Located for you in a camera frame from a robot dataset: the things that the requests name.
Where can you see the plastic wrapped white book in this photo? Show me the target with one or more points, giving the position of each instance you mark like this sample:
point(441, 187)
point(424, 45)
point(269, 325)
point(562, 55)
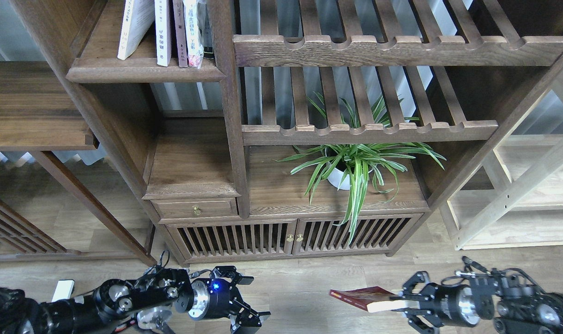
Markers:
point(194, 21)

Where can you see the white plant pot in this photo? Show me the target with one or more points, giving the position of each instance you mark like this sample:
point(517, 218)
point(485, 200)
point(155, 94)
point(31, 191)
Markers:
point(335, 178)

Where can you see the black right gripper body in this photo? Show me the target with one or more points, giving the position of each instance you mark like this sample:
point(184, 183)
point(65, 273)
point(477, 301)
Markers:
point(449, 306)

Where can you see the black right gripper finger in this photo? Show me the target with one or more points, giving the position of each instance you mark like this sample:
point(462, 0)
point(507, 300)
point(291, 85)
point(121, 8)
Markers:
point(414, 320)
point(406, 294)

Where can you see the dark spine book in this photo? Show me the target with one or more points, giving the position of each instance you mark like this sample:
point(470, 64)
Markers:
point(207, 34)

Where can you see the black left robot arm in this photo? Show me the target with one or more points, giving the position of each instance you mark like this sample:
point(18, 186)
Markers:
point(145, 303)

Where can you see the yellow cover book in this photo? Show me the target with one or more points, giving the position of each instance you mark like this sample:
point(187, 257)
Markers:
point(138, 16)

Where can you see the white pale purple book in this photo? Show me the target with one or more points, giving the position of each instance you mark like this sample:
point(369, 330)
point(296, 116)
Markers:
point(163, 32)

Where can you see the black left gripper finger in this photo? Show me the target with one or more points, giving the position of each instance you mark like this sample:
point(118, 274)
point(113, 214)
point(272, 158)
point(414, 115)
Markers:
point(246, 320)
point(227, 277)

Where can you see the light wooden shelf rack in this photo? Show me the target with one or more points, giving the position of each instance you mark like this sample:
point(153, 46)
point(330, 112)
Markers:
point(525, 205)

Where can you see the dark wooden bookshelf cabinet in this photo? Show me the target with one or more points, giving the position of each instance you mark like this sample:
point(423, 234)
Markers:
point(457, 74)

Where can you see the brown spine book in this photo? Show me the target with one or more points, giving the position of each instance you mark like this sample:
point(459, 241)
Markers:
point(180, 33)

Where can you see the red cover book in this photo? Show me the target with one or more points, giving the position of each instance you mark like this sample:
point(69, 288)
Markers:
point(372, 299)

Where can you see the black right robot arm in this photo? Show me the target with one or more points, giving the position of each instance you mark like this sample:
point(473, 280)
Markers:
point(510, 298)

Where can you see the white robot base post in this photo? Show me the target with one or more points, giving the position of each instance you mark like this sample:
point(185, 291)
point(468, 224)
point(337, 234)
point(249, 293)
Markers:
point(64, 289)

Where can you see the brass drawer knob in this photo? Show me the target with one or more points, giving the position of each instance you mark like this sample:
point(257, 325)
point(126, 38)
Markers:
point(196, 210)

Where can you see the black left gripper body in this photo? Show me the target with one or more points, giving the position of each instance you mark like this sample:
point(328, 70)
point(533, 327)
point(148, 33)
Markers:
point(212, 299)

